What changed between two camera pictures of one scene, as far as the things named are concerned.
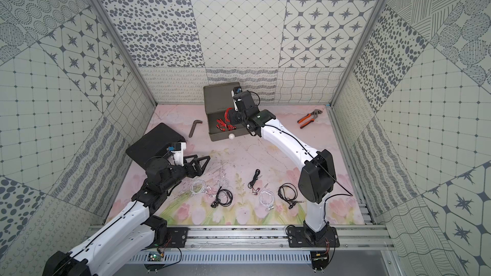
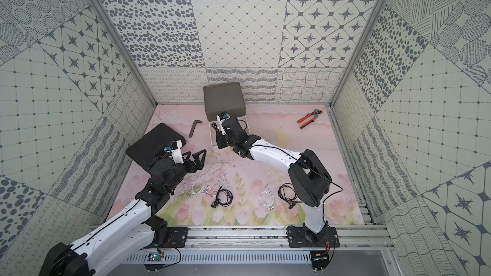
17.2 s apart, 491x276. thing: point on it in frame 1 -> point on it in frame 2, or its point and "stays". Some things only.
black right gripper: [233, 117] -> [219, 137]
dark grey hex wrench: [193, 126] stays
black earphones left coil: [215, 203] stays
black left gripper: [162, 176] stays
